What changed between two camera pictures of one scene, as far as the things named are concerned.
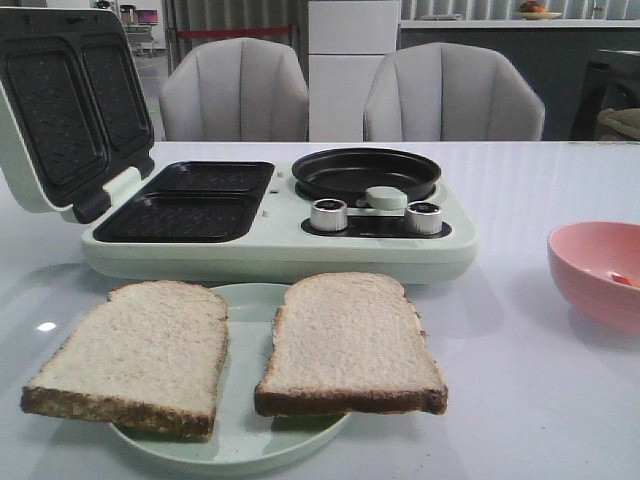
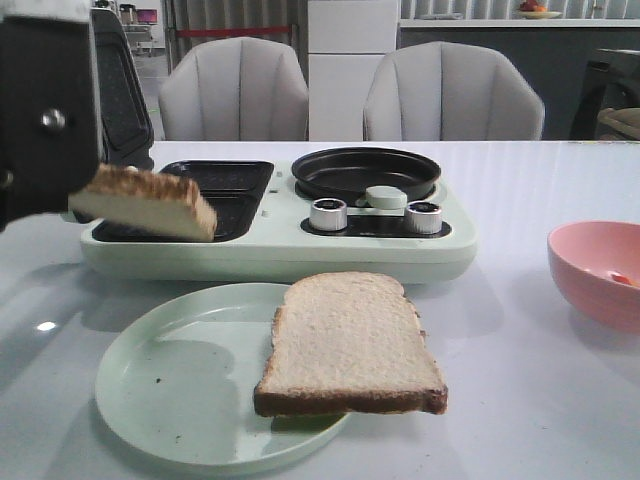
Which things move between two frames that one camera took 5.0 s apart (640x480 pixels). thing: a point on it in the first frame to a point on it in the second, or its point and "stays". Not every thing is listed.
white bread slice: x=349 y=342 stays
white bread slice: x=149 y=356 to x=145 y=202
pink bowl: x=597 y=266 stays
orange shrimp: x=624 y=280 stays
